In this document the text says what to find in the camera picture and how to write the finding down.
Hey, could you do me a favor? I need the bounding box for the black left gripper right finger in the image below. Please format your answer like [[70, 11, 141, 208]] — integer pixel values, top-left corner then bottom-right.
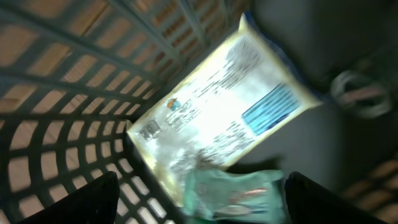
[[284, 172, 385, 224]]

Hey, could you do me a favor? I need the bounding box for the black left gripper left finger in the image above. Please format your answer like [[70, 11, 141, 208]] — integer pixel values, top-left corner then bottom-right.
[[19, 171, 120, 224]]

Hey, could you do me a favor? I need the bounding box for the teal snack packet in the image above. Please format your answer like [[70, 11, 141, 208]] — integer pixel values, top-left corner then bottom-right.
[[183, 169, 285, 223]]

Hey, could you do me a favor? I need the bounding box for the large white snack bag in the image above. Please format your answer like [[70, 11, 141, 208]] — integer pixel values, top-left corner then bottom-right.
[[127, 11, 321, 206]]

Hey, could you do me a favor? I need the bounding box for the round tape packet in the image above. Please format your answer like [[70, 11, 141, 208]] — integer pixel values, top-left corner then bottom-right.
[[330, 70, 393, 119]]

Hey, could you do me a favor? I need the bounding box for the dark grey mesh basket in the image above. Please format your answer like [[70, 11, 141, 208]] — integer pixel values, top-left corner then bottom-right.
[[1, 0, 397, 223]]

